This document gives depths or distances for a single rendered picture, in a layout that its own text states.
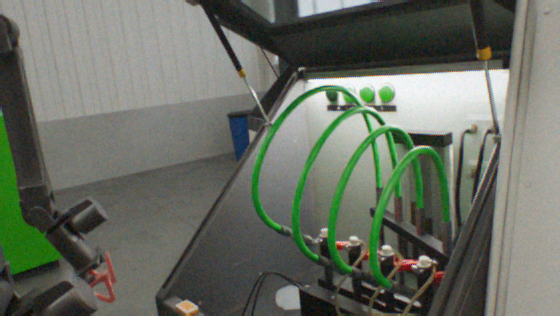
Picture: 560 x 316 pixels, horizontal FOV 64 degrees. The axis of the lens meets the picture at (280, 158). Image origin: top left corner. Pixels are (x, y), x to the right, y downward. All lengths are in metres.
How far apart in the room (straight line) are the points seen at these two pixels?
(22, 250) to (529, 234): 3.77
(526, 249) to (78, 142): 6.85
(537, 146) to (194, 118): 7.22
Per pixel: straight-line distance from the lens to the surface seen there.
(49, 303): 0.69
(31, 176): 1.08
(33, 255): 4.15
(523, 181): 0.77
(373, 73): 1.14
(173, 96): 7.65
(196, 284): 1.20
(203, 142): 7.87
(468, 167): 1.08
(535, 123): 0.77
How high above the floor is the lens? 1.48
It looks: 12 degrees down
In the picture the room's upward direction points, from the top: 6 degrees counter-clockwise
